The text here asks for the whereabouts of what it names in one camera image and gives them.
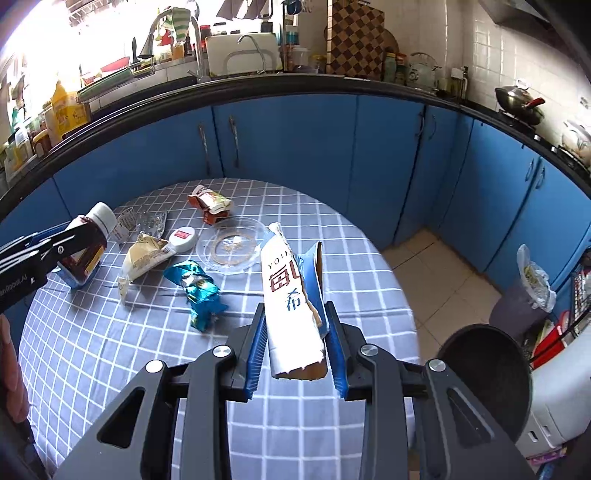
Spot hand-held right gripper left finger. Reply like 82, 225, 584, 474
54, 302, 269, 480

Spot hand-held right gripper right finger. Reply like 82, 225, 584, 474
323, 301, 539, 480

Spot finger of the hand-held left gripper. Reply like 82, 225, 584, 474
0, 220, 72, 252
0, 217, 110, 278

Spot brown bottle with white cap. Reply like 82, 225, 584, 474
58, 202, 118, 289

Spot white and blue carton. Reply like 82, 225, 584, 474
260, 222, 334, 381

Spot cream printed wrapper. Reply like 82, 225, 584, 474
116, 233, 176, 305

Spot white container with red label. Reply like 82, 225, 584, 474
167, 226, 197, 254

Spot red and cream snack wrapper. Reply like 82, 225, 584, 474
187, 184, 232, 225

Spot black trash bin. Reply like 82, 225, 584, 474
435, 323, 534, 457

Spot person's left forearm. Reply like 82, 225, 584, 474
0, 316, 31, 418

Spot small clear plastic cup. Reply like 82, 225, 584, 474
113, 208, 139, 243

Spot silver blister pack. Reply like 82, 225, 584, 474
135, 211, 169, 240

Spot teal foil wrapper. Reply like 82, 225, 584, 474
163, 260, 229, 332

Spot clear plastic lid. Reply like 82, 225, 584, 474
195, 217, 273, 275

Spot grey checked tablecloth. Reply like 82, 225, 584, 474
17, 178, 421, 474

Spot yellow bottle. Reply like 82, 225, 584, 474
51, 80, 90, 137

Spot grey bin with plastic bag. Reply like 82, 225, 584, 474
488, 244, 557, 342

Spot red plastic container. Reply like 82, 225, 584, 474
531, 311, 573, 367

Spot blue kitchen cabinets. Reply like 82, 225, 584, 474
0, 90, 591, 324

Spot white appliance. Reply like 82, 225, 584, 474
515, 332, 591, 460

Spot metal faucet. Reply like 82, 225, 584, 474
141, 9, 213, 84

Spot green striped cloth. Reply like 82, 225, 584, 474
164, 7, 192, 47

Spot white dish rack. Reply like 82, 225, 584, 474
205, 33, 283, 77

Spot pale green kettle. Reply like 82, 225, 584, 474
407, 52, 443, 89

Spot gas stove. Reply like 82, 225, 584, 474
496, 108, 591, 171

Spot round wooden board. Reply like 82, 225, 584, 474
381, 25, 400, 56

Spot checkered cutting board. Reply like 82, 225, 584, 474
325, 0, 386, 75

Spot white lidded pot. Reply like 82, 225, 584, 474
561, 120, 591, 160

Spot black wire rack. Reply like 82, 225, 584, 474
566, 249, 591, 333

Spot wok with red handle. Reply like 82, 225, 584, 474
495, 85, 546, 126

